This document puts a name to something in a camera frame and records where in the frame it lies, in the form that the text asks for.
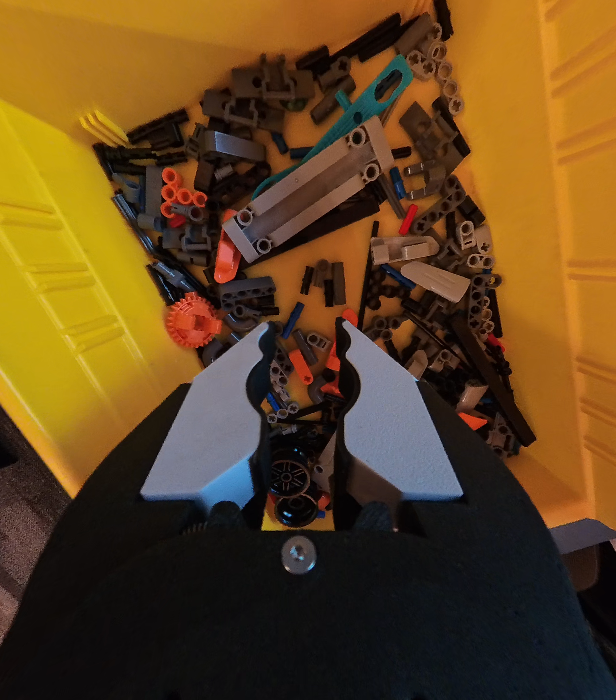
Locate long grey brick panel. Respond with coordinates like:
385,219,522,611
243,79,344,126
222,115,396,264

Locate yellow plastic bin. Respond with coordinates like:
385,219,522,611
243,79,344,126
0,0,616,554

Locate pile of building bricks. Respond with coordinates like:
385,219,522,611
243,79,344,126
92,0,537,528

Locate teal brick separator tool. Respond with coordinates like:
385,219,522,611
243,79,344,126
252,54,414,199

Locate black toy wheel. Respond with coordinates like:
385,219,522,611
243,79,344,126
269,447,313,499

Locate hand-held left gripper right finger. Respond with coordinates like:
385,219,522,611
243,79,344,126
332,316,464,531

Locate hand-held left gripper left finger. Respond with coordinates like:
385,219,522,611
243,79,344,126
140,320,280,531

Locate orange toy gear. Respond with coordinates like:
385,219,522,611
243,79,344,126
165,291,225,349

